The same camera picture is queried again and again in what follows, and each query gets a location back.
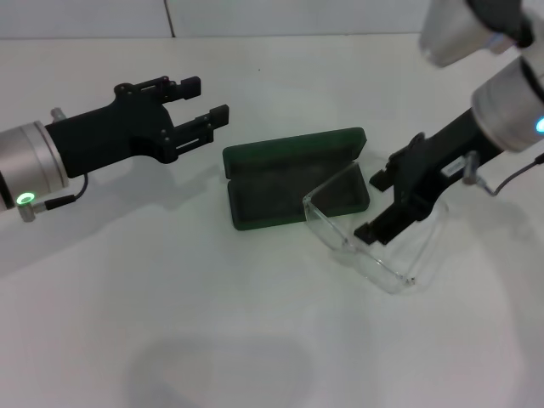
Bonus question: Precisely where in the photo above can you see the left wrist black cable plug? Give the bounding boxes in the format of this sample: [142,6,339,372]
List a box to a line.
[16,172,90,223]

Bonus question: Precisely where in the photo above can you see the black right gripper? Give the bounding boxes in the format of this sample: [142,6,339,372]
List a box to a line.
[353,108,496,247]

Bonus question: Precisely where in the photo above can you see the green glasses case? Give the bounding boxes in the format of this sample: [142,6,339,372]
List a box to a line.
[221,126,370,233]

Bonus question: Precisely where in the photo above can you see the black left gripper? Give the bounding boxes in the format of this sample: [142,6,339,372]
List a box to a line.
[44,75,231,179]

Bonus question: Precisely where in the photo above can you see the clear transparent glasses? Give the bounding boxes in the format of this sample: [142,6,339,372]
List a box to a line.
[301,159,451,295]

